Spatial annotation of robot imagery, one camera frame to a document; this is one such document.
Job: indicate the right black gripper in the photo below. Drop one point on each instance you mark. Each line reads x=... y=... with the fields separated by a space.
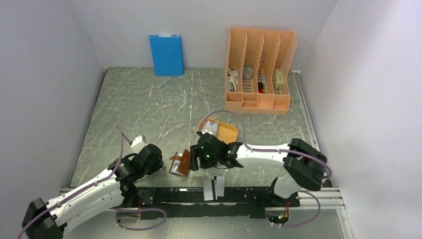
x=194 y=150

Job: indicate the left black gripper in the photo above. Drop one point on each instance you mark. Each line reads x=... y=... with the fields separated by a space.
x=158 y=164

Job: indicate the brown leather card holder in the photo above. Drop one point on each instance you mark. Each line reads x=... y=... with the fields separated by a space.
x=180 y=165

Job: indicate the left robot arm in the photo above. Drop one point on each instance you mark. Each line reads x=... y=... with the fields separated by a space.
x=113 y=187

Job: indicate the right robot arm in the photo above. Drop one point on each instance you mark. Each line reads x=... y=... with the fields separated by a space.
x=306 y=167

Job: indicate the dropped grey stripe card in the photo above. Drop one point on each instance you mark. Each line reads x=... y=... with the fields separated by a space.
x=209 y=189

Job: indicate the orange oval tray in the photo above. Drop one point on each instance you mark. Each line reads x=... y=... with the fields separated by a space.
x=226 y=132

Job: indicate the white parts in organizer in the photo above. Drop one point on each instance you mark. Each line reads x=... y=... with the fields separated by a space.
x=233 y=84

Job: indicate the red orange item in organizer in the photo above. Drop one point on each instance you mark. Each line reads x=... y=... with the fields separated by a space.
x=261 y=81

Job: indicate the grey round item in organizer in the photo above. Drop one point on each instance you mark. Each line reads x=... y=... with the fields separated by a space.
x=247 y=73

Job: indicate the blue box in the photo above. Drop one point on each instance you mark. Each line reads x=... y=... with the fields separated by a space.
x=167 y=55

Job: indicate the orange desk file organizer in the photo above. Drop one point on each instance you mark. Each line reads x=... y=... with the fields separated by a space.
x=257 y=67

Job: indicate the green eraser in organizer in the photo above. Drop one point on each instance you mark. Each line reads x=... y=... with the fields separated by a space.
x=280 y=78

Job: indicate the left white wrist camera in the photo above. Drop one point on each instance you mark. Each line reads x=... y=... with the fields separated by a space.
x=138 y=143

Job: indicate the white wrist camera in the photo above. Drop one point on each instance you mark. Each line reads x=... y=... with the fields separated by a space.
x=138 y=143
x=204 y=131

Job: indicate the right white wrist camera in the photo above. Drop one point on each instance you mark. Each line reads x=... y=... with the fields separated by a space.
x=204 y=131

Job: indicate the black base frame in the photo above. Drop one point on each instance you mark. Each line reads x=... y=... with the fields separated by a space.
x=189 y=202

